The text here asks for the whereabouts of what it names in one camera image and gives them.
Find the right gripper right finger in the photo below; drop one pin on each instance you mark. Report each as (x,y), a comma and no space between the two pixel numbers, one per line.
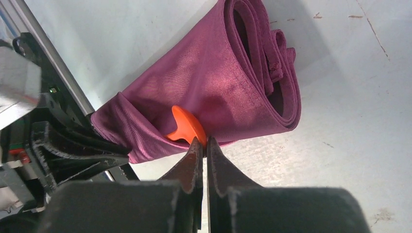
(237,204)

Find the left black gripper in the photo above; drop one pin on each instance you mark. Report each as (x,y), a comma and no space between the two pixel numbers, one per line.
(63,147)

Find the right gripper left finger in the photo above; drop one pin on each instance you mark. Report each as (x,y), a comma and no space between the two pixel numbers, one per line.
(171,204)

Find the orange plastic spoon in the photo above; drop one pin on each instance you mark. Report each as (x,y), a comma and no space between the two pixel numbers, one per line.
(188,127)

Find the maroon cloth napkin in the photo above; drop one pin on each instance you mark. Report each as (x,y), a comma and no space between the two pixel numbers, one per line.
(231,71)

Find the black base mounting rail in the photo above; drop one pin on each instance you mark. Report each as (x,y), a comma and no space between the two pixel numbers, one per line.
(31,42)

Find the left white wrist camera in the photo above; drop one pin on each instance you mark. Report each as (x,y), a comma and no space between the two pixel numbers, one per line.
(20,85)

